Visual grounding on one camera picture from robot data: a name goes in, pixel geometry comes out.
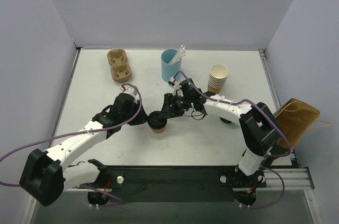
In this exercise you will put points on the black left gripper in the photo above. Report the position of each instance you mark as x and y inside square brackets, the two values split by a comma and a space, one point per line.
[138, 117]

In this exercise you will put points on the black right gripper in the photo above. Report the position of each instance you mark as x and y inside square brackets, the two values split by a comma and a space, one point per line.
[168, 106]

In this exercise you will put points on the black plastic cup lid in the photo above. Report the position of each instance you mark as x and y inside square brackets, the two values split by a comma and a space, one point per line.
[155, 122]

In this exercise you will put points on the brown paper coffee cup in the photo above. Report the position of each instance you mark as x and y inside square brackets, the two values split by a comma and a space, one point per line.
[158, 130]

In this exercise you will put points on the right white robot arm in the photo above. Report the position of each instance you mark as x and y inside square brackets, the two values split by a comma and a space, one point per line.
[261, 131]

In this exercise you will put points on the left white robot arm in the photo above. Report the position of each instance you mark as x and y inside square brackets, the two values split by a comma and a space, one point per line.
[48, 173]

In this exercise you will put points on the stack of pulp cup carriers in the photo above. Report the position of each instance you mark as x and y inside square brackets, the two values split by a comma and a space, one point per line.
[120, 68]

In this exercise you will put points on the light blue cylindrical container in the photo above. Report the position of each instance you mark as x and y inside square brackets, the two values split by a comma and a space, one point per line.
[169, 70]

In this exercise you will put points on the stack of black cup lids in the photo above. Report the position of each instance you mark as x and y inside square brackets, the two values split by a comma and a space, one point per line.
[226, 121]

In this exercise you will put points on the stack of brown paper cups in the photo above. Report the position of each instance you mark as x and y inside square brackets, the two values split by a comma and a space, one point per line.
[217, 78]

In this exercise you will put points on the brown paper bag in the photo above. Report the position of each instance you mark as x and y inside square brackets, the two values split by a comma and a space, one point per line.
[297, 118]

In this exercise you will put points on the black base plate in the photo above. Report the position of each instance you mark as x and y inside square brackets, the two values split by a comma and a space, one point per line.
[150, 184]

